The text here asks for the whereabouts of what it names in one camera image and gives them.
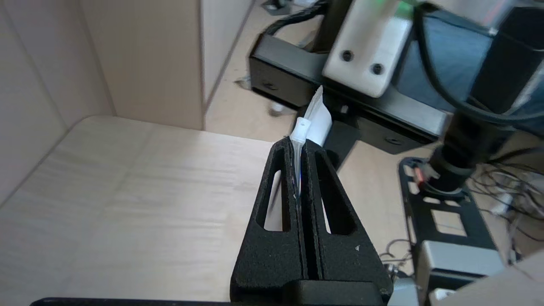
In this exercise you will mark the light wood shelf desk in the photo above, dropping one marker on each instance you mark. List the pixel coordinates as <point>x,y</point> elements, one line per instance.
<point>148,55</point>

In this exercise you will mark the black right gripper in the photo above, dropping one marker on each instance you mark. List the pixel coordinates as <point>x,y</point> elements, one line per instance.
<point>289,68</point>

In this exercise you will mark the black perforated robot frame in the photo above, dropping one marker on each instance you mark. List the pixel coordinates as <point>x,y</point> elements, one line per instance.
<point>450,199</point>

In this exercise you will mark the white horse-print zipper pouch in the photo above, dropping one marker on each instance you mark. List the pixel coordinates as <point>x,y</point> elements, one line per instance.
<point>318,121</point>

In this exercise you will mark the small black floor object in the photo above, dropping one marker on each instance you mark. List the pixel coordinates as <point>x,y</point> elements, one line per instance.
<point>278,5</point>

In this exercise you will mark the small grey floor lump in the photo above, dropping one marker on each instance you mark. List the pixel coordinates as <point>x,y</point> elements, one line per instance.
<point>277,109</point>

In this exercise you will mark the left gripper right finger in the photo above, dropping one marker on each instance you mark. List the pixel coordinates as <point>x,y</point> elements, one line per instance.
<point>344,259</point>

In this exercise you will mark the grey crumpled floor debris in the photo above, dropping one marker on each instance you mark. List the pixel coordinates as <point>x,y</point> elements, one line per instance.
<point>245,83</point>

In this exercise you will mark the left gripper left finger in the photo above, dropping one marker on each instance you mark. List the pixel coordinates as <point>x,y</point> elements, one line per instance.
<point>272,255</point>

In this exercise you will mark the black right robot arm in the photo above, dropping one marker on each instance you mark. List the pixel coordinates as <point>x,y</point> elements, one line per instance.
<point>510,63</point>

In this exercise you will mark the white robot chest block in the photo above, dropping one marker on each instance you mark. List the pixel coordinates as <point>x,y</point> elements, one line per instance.
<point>510,289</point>

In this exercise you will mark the white right camera bracket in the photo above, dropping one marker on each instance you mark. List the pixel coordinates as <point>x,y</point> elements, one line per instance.
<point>365,46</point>

